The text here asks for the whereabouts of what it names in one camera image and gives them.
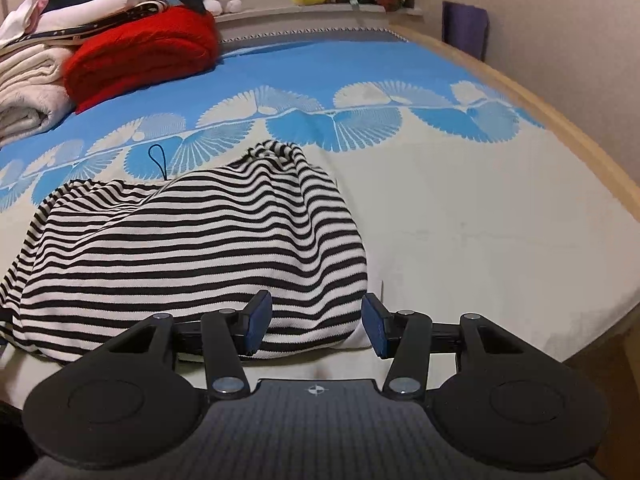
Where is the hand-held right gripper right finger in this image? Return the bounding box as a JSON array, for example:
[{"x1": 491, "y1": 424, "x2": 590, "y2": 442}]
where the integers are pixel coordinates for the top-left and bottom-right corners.
[{"x1": 361, "y1": 292, "x2": 532, "y2": 402}]

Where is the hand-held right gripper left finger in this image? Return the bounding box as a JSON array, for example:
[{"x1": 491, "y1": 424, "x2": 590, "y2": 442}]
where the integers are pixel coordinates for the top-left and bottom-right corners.
[{"x1": 106, "y1": 290, "x2": 274, "y2": 402}]

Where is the black white striped garment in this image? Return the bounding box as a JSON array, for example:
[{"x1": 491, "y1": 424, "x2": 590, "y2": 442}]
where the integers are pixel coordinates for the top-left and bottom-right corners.
[{"x1": 0, "y1": 139, "x2": 369, "y2": 367}]

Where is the blue white patterned bed sheet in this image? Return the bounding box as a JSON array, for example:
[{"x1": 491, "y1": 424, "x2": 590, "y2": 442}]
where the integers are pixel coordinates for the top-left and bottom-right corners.
[{"x1": 0, "y1": 26, "x2": 640, "y2": 403}]

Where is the red folded blanket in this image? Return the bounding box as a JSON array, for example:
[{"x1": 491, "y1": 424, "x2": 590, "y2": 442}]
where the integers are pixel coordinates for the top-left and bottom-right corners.
[{"x1": 62, "y1": 4, "x2": 222, "y2": 114}]

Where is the purple cloth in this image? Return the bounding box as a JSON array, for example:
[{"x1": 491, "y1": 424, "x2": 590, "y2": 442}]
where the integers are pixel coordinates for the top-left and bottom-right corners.
[{"x1": 442, "y1": 0, "x2": 490, "y2": 62}]

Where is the beige window sill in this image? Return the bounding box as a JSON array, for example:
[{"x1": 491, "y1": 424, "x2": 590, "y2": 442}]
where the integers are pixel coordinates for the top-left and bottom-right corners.
[{"x1": 214, "y1": 2, "x2": 427, "y2": 27}]

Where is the white fleece folded blanket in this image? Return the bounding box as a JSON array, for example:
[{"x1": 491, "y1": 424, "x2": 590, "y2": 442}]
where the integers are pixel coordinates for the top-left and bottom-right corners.
[{"x1": 0, "y1": 41, "x2": 77, "y2": 147}]

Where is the dark patterned folded cloth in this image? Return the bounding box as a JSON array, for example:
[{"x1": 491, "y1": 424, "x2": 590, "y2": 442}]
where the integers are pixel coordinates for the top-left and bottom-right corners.
[{"x1": 0, "y1": 0, "x2": 174, "y2": 57}]

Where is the white folded garment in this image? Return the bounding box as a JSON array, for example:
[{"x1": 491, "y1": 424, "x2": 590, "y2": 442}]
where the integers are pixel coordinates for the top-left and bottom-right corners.
[{"x1": 0, "y1": 0, "x2": 167, "y2": 44}]

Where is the black cord loop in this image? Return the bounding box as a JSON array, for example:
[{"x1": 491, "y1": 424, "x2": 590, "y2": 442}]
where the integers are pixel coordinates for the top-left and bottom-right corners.
[{"x1": 147, "y1": 143, "x2": 170, "y2": 181}]

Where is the wooden bed frame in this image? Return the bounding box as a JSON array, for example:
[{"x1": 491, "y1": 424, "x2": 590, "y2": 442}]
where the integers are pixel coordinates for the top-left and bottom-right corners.
[{"x1": 389, "y1": 22, "x2": 640, "y2": 363}]

